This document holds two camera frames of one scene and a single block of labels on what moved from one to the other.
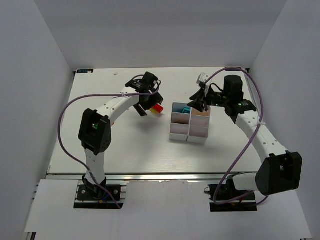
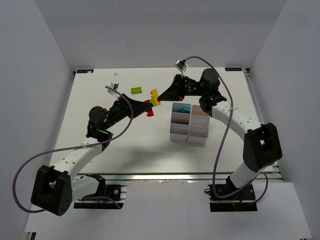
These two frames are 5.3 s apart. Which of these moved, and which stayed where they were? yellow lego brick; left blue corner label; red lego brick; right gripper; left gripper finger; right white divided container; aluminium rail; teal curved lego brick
Moved: yellow lego brick; red lego brick; right gripper; left gripper finger
Stayed: left blue corner label; aluminium rail; teal curved lego brick; right white divided container
